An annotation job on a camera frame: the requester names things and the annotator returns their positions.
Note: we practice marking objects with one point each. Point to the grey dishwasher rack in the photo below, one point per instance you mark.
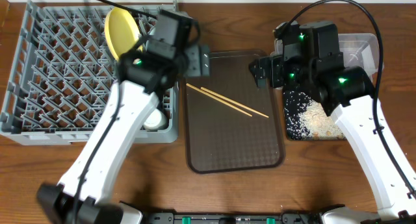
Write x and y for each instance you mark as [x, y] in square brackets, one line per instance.
[60, 77]

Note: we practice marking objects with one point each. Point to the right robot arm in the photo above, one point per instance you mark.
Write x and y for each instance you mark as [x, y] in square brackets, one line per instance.
[390, 175]

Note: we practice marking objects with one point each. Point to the small white cup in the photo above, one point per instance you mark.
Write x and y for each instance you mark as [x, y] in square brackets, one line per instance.
[156, 121]

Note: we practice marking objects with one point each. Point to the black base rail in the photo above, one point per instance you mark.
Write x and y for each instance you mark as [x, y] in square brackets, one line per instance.
[160, 216]

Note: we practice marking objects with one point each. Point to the black waste tray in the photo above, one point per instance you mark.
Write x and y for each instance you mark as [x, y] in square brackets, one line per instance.
[292, 120]

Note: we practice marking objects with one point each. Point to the rice food waste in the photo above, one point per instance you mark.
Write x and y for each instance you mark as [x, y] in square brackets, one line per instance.
[317, 120]

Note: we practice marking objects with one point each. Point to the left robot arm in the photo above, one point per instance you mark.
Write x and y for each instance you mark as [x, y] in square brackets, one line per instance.
[149, 65]

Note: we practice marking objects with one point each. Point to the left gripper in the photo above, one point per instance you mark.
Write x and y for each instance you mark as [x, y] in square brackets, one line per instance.
[197, 60]

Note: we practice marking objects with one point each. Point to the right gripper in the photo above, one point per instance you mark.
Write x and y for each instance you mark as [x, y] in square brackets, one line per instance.
[274, 63]

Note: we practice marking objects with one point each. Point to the brown serving tray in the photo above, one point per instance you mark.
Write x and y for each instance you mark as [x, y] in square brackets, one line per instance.
[221, 139]

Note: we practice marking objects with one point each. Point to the yellow plate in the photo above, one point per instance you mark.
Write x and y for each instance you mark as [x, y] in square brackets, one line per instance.
[122, 30]

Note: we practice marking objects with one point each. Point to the wooden chopstick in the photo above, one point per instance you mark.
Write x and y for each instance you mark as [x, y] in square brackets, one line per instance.
[234, 102]
[217, 99]

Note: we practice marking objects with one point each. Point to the clear plastic bin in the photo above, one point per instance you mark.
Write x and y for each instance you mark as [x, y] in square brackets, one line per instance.
[360, 52]

